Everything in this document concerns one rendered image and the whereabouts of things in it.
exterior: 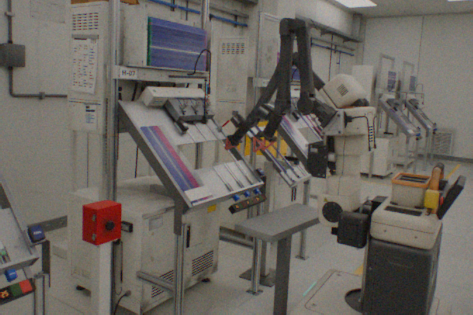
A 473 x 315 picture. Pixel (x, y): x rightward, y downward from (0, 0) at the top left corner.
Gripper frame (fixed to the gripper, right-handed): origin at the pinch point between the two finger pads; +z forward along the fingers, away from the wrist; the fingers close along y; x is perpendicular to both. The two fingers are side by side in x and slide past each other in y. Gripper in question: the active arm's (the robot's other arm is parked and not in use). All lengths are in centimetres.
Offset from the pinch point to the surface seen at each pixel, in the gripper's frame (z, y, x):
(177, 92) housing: -7.2, 18.5, -40.6
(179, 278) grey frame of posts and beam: 27, 63, 52
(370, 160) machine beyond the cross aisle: 64, -437, 19
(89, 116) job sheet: 24, 60, -51
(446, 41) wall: -130, -747, -95
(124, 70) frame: -14, 59, -48
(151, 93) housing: -7, 41, -40
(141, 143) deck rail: 3, 60, -13
